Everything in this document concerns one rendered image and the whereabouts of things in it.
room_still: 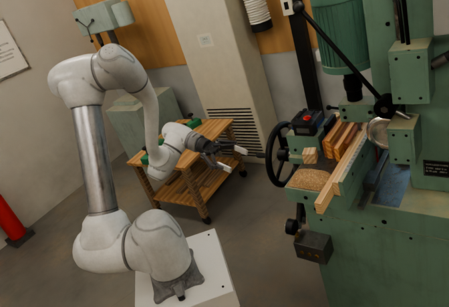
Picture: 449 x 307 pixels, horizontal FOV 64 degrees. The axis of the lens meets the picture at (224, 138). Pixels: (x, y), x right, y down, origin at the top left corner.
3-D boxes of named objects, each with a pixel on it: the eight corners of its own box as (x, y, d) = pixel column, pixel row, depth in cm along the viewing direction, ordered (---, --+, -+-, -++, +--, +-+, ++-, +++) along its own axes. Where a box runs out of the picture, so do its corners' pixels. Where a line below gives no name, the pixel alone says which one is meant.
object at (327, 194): (369, 122, 141) (369, 112, 139) (375, 122, 140) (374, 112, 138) (316, 213, 106) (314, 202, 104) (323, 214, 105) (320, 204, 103)
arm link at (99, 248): (127, 279, 117) (68, 285, 122) (147, 261, 133) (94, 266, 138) (89, 46, 117) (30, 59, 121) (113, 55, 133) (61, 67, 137)
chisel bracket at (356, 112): (347, 116, 133) (344, 95, 129) (387, 116, 124) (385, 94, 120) (340, 126, 128) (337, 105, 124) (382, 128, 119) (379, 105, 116)
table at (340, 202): (325, 116, 169) (323, 104, 166) (395, 116, 150) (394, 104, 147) (263, 196, 130) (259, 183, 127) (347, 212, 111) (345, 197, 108)
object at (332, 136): (345, 130, 141) (343, 114, 137) (350, 131, 140) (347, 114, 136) (327, 158, 128) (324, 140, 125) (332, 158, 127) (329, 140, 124)
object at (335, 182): (385, 104, 149) (383, 93, 147) (390, 104, 148) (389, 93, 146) (333, 194, 111) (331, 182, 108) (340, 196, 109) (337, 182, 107)
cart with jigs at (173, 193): (198, 168, 332) (173, 107, 304) (250, 174, 299) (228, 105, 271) (152, 217, 287) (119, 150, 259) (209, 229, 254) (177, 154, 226)
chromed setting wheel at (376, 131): (369, 145, 117) (365, 112, 112) (411, 148, 110) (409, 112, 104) (367, 150, 115) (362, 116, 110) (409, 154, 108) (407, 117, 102)
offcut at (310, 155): (316, 163, 128) (314, 154, 126) (304, 164, 130) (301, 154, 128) (318, 156, 131) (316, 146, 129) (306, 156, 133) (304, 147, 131)
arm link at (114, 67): (149, 63, 133) (115, 70, 135) (125, 29, 117) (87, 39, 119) (147, 93, 127) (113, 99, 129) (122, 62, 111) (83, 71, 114)
